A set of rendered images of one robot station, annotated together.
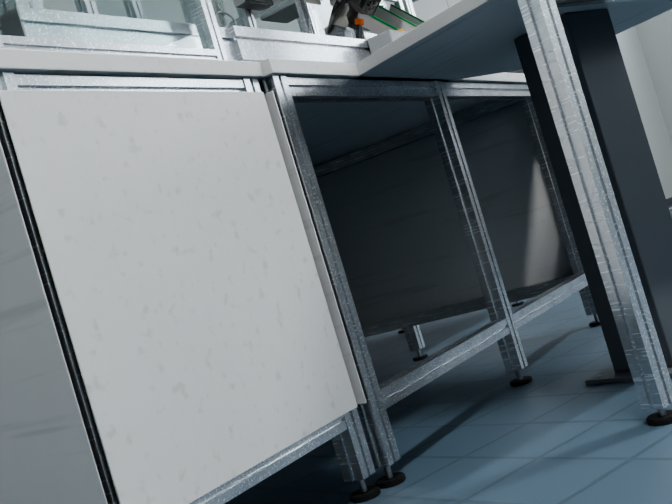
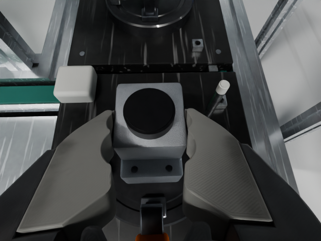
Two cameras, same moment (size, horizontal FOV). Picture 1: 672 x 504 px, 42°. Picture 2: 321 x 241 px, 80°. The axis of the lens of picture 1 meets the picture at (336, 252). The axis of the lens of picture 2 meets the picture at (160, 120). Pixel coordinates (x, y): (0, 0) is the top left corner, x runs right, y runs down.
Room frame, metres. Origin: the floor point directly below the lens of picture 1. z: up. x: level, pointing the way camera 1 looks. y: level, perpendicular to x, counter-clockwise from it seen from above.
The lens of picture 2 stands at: (2.43, -0.22, 1.19)
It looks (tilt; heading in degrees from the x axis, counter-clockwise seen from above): 67 degrees down; 52
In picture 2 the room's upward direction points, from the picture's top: 2 degrees clockwise
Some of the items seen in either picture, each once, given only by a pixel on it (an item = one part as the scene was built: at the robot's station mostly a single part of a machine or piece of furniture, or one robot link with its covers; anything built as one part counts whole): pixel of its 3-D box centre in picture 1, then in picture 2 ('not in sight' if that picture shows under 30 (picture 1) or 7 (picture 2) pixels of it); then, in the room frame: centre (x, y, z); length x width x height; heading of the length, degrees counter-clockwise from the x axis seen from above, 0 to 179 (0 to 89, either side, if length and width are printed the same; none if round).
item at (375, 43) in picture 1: (400, 47); not in sight; (2.27, -0.31, 0.93); 0.21 x 0.07 x 0.06; 147
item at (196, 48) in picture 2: not in sight; (197, 45); (2.60, -0.08, 0.98); 0.02 x 0.02 x 0.01; 57
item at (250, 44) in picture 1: (344, 59); not in sight; (2.14, -0.16, 0.91); 0.89 x 0.06 x 0.11; 147
